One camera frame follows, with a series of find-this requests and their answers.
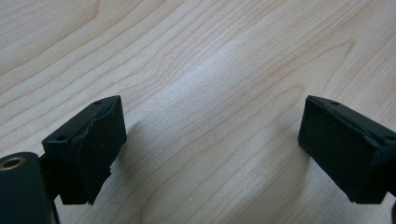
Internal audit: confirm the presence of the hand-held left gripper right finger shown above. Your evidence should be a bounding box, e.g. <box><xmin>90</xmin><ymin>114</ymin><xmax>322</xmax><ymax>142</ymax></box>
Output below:
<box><xmin>297</xmin><ymin>94</ymin><xmax>396</xmax><ymax>205</ymax></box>

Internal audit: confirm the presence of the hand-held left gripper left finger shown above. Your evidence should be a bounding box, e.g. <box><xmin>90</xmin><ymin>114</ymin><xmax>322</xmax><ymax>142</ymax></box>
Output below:
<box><xmin>41</xmin><ymin>95</ymin><xmax>128</xmax><ymax>205</ymax></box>

